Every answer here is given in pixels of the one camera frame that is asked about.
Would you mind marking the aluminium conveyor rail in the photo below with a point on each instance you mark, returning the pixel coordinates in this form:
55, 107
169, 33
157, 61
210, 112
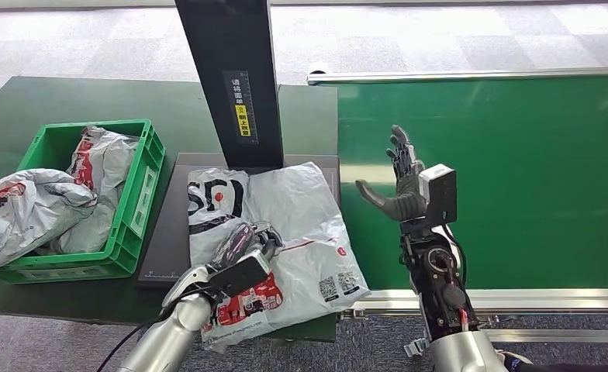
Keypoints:
540, 300
463, 76

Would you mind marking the green plastic crate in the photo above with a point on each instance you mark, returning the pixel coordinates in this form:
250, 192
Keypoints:
139, 205

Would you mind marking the small white conveyor bracket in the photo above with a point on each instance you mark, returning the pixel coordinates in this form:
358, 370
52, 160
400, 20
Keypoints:
416, 348

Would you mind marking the white courier package black print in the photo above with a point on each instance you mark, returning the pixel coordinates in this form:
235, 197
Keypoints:
304, 226

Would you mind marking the yellow warning label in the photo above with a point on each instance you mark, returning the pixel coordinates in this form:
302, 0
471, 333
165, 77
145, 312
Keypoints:
243, 120

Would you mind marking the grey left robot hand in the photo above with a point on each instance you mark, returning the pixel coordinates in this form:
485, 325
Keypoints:
242, 239

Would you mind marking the green conveyor belt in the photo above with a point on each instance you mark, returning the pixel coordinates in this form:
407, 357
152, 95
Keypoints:
530, 179

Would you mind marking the thin aluminium frame bar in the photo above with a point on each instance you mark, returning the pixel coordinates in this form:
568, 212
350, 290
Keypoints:
566, 336

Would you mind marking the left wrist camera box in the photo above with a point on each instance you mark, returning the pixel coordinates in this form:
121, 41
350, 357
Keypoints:
240, 272

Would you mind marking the grey courier package red print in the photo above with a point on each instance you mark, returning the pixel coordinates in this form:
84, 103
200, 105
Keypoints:
103, 169
21, 215

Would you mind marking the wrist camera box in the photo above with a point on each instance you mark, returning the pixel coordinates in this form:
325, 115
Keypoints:
240, 272
440, 192

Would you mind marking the black inbound scanner machine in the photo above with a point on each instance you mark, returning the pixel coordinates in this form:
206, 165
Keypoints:
232, 51

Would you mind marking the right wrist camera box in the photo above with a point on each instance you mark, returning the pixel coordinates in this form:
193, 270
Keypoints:
440, 192

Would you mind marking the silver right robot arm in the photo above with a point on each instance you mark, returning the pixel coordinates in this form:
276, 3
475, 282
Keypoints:
442, 287

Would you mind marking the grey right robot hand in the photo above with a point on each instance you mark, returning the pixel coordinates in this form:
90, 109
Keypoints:
406, 200

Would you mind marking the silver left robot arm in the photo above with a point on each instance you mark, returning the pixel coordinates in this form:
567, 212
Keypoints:
175, 328

